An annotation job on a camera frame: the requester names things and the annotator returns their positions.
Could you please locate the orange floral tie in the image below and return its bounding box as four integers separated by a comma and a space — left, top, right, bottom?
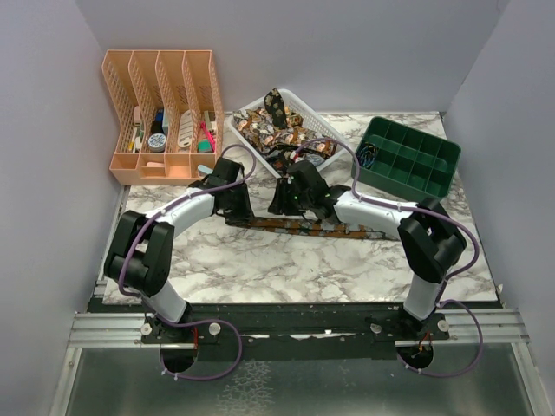
225, 217, 399, 241

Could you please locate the green compartment tray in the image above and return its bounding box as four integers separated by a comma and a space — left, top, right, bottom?
351, 117, 461, 202

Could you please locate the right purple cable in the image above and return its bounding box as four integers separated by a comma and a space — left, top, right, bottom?
290, 137, 485, 378

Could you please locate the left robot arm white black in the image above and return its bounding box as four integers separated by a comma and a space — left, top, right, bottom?
103, 157, 252, 342

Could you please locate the teal eraser block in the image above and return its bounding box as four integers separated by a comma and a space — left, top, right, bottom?
197, 140, 213, 153

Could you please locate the round blue tin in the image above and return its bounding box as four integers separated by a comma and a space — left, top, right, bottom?
147, 133, 167, 153

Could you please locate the rolled tie in tray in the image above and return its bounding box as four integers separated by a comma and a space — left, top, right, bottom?
356, 143, 379, 170

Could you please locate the peach plastic desk organizer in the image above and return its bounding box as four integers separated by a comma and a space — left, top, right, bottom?
101, 49, 225, 185

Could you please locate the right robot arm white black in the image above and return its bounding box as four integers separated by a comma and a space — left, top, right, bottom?
268, 160, 467, 339

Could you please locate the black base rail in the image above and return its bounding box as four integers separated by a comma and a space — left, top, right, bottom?
141, 302, 449, 362

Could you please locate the pile of patterned ties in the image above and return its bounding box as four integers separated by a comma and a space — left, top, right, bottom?
232, 88, 338, 172

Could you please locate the pink marker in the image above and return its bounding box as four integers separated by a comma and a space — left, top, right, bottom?
199, 121, 216, 153

